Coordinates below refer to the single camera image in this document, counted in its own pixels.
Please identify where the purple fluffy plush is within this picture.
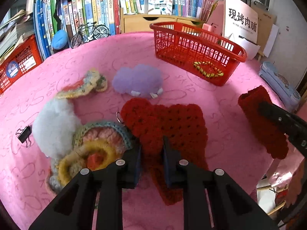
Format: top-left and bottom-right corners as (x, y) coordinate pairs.
(112, 64), (164, 99)

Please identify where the green diamond magnetic frame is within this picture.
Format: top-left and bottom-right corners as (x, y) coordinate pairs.
(194, 61), (224, 79)

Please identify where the small pink object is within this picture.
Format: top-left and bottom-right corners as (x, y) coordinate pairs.
(202, 23), (217, 36)

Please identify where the small multicolour crochet flower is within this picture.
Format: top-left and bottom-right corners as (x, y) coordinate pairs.
(56, 69), (107, 99)

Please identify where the pink paper folder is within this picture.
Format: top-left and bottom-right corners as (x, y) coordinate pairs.
(206, 1), (226, 36)

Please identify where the blue pencil case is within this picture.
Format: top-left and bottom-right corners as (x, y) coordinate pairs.
(258, 62), (301, 112)

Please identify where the red plastic crate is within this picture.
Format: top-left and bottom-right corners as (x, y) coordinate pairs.
(0, 35), (44, 94)

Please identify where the red plastic basket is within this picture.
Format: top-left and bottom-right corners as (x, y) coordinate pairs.
(149, 21), (247, 87)

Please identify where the white fluffy pompom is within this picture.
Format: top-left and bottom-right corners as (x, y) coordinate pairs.
(32, 98), (82, 160)

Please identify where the wooden drawer box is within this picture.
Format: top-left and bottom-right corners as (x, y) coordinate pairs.
(120, 7), (207, 33)

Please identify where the brown cardboard board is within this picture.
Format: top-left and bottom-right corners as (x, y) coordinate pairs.
(251, 0), (280, 58)

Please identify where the multicolour crochet bag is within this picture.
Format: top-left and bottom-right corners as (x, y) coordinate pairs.
(48, 120), (137, 194)

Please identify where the small red crochet piece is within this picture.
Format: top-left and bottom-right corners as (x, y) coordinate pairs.
(238, 85), (289, 160)

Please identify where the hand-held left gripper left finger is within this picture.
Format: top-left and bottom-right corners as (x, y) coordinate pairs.
(28, 146), (142, 230)

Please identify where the white printed sign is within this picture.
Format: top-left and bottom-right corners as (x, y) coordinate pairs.
(222, 0), (261, 60)

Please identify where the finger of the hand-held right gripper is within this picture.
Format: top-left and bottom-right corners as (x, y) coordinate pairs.
(258, 101), (307, 160)

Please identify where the white printed box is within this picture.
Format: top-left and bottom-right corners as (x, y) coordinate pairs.
(148, 0), (173, 15)

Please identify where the black binder clip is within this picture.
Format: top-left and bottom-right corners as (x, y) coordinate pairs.
(16, 126), (33, 148)

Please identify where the black model bicycle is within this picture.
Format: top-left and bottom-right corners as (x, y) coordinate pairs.
(70, 21), (110, 49)

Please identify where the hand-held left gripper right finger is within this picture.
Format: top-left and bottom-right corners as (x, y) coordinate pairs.
(163, 136), (279, 230)

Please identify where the large red crochet piece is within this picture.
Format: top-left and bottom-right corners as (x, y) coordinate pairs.
(119, 98), (209, 206)

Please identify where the row of books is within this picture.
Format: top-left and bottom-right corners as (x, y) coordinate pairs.
(32, 0), (224, 57)

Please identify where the blue plush ball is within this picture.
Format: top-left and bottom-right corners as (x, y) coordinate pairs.
(52, 29), (68, 49)

